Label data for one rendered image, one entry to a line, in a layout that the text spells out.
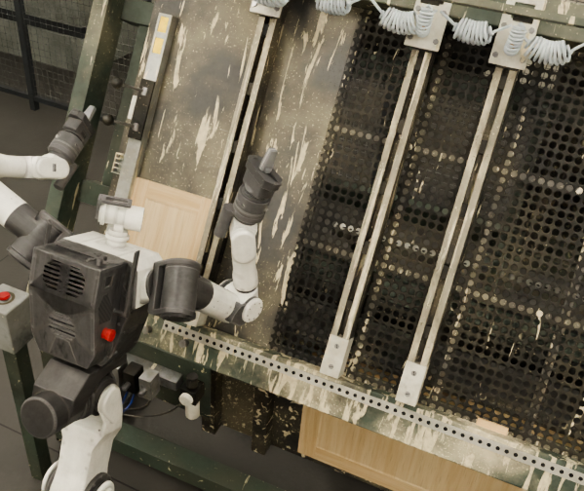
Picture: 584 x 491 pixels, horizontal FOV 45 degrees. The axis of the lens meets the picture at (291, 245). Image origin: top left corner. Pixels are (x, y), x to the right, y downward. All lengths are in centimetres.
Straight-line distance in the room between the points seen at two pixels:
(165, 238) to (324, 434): 94
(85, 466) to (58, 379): 33
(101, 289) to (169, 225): 67
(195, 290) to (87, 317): 27
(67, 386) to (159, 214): 72
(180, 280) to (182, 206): 60
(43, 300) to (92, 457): 54
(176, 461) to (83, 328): 117
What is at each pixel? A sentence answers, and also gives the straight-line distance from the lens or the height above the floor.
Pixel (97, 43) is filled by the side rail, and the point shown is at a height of 160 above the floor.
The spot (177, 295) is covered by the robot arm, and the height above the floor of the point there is 133.
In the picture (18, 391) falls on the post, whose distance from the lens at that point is 274.
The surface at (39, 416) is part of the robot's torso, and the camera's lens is 193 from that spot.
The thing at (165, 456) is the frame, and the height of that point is 18.
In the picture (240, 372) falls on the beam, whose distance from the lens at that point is 228.
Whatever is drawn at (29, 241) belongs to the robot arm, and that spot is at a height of 133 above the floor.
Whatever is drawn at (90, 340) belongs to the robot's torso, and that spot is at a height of 123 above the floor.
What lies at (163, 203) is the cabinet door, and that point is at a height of 119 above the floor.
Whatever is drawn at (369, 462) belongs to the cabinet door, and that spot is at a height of 35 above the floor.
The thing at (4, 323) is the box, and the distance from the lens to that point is 245.
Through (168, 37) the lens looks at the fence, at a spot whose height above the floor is 165.
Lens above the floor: 247
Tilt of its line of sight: 36 degrees down
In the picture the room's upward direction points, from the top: 5 degrees clockwise
